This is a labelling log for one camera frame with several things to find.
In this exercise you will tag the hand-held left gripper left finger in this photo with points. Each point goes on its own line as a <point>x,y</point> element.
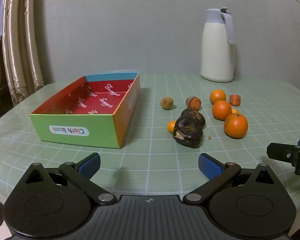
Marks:
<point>91,166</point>

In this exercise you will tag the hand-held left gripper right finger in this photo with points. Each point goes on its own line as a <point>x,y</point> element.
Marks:
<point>210,166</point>

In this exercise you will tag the colourful cardboard box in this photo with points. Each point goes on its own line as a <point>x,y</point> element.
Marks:
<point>72,135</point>

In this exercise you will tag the dark shrivelled fruit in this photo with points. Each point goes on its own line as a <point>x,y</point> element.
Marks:
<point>193,116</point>
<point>187,132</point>

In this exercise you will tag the orange mandarin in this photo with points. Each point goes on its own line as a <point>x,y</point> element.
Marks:
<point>235,126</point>
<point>217,96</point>
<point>221,110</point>

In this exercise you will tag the small orange kumquat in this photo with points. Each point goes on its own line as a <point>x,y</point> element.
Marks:
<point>234,111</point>
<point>170,127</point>

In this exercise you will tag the brown fruit with cut face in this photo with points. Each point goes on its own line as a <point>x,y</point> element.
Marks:
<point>193,103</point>

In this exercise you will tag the reddish orange fruit chunk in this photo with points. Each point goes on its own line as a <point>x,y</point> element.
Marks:
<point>235,100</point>

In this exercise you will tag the brown longan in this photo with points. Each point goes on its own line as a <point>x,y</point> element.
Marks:
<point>167,103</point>

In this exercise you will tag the cream thermos jug grey lid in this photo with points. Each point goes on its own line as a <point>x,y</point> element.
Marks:
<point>216,55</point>

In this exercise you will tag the beige satin curtain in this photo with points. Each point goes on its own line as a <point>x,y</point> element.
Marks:
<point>17,42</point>

